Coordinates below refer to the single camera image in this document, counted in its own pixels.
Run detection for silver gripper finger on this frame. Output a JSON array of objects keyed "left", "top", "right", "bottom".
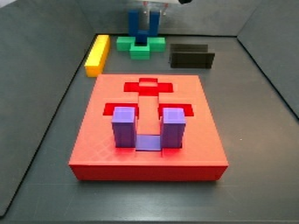
[
  {"left": 143, "top": 1, "right": 150, "bottom": 14},
  {"left": 161, "top": 3, "right": 169, "bottom": 16}
]

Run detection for blue U-shaped block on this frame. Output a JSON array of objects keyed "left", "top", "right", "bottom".
[{"left": 129, "top": 10, "right": 161, "bottom": 46}]

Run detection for red slotted board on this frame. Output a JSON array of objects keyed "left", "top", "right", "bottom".
[{"left": 70, "top": 74, "right": 230, "bottom": 181}]

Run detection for green stepped block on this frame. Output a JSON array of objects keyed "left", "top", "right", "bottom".
[{"left": 117, "top": 37, "right": 166, "bottom": 60}]

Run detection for yellow long bar block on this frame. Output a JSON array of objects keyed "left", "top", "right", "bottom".
[{"left": 85, "top": 35, "right": 110, "bottom": 77}]

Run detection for purple U-shaped block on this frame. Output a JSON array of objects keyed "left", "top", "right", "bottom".
[{"left": 111, "top": 107, "right": 186, "bottom": 151}]

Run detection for black angle bracket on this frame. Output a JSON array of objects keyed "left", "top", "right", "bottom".
[{"left": 170, "top": 44, "right": 215, "bottom": 69}]

